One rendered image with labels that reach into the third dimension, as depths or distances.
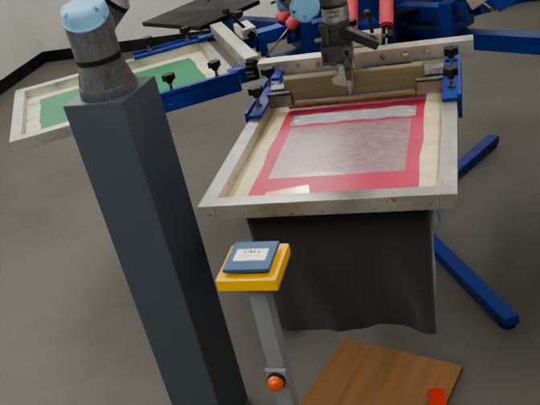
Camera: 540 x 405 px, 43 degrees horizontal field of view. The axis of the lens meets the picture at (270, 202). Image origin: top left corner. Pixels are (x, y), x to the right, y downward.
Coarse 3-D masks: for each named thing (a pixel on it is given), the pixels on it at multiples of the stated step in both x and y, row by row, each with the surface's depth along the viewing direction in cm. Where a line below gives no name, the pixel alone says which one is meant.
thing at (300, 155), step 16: (288, 112) 208; (304, 112) 206; (320, 112) 203; (288, 128) 198; (304, 128) 196; (320, 128) 194; (336, 128) 192; (272, 144) 191; (288, 144) 189; (304, 144) 187; (320, 144) 185; (336, 144) 183; (272, 160) 182; (288, 160) 180; (304, 160) 178; (320, 160) 177; (336, 160) 175; (272, 176) 174; (288, 176) 172; (304, 176) 171; (320, 176) 169; (256, 192) 168
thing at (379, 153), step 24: (360, 120) 193; (384, 120) 190; (408, 120) 187; (360, 144) 180; (384, 144) 177; (408, 144) 175; (336, 168) 171; (360, 168) 169; (384, 168) 166; (408, 168) 164
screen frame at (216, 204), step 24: (264, 120) 202; (456, 120) 173; (240, 144) 186; (456, 144) 162; (240, 168) 179; (456, 168) 153; (216, 192) 165; (336, 192) 154; (360, 192) 152; (384, 192) 150; (408, 192) 148; (432, 192) 146; (456, 192) 144; (216, 216) 161; (240, 216) 159; (264, 216) 158
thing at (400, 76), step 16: (400, 64) 195; (416, 64) 193; (288, 80) 203; (304, 80) 202; (320, 80) 201; (368, 80) 197; (384, 80) 196; (400, 80) 195; (304, 96) 205; (320, 96) 203
